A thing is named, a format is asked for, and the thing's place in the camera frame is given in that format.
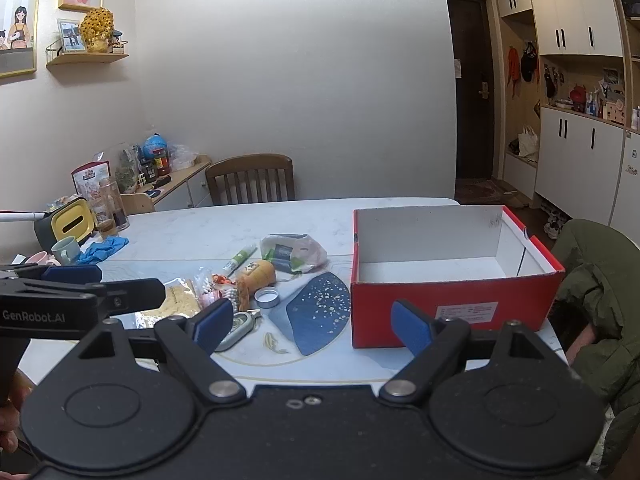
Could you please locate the wall poster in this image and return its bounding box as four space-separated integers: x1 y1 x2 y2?
0 0 45 79

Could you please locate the clear plastic bag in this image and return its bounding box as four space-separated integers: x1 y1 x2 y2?
167 143 200 171

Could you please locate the white sideboard cabinet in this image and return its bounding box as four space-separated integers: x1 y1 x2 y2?
120 155 214 211

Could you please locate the round metal lid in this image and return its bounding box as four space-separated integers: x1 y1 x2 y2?
254 288 282 310

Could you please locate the green glue pen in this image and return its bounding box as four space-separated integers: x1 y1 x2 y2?
220 243 258 279

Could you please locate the green mug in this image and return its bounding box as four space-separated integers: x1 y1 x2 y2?
50 236 81 266

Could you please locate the orange hanging garment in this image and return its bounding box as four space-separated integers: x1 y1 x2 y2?
507 45 521 101

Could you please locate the clear cracker packet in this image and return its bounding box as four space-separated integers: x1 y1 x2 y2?
134 279 202 327

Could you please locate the glass bottle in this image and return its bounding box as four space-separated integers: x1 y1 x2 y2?
97 178 131 239

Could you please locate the black hanging bag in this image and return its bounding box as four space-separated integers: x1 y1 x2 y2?
520 42 540 83

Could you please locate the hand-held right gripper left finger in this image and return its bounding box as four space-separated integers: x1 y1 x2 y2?
75 299 249 404

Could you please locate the wooden wall shelf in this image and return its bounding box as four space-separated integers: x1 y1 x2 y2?
45 51 130 67

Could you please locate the blue globe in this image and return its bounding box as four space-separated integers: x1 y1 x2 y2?
142 133 168 161

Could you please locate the tissue pack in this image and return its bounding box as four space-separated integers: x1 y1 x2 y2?
260 233 329 275

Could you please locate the small photo frame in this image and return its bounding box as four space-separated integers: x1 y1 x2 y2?
56 18 84 54

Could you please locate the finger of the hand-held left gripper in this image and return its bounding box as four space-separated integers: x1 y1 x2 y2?
0 263 104 285
96 278 167 317

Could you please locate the yellow and black tissue box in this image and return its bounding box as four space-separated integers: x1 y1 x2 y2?
33 197 99 247

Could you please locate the orange plush toy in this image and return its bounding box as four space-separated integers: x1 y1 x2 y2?
236 259 277 312

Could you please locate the green jacket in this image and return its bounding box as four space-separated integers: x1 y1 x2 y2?
549 218 640 477

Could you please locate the white stick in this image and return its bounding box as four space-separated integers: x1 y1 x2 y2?
0 209 47 224

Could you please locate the white upper cabinet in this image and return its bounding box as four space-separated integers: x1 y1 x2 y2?
492 0 626 57

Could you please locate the white refrigerator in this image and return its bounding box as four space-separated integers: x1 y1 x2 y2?
609 129 640 247

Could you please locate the pair of sneakers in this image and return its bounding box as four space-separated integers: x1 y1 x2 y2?
542 209 572 239

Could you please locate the red cardboard box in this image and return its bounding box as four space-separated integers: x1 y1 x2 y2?
350 204 566 350

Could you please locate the potted plant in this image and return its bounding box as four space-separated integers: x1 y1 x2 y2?
117 149 142 194

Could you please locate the blue cloth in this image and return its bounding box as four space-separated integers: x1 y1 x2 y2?
75 236 130 265

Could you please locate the white tote bag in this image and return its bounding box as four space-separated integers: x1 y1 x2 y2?
516 124 540 157

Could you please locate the door mat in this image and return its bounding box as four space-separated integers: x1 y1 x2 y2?
455 178 512 202

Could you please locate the gold ornament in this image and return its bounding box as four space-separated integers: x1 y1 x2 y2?
79 7 119 54

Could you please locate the person's left hand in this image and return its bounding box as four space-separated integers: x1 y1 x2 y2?
0 372 35 457

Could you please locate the dark entrance door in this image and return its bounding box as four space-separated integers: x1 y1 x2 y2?
446 0 496 181

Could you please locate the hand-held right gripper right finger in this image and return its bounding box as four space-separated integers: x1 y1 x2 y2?
380 300 557 405

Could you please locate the red toy figure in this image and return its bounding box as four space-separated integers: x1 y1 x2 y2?
569 82 591 113

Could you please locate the small wooden child chair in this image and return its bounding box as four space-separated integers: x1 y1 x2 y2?
120 187 167 216

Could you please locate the white lower cabinet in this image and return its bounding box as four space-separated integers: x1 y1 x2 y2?
532 106 626 227

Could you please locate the red snack bag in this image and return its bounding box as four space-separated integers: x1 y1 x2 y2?
70 160 111 197

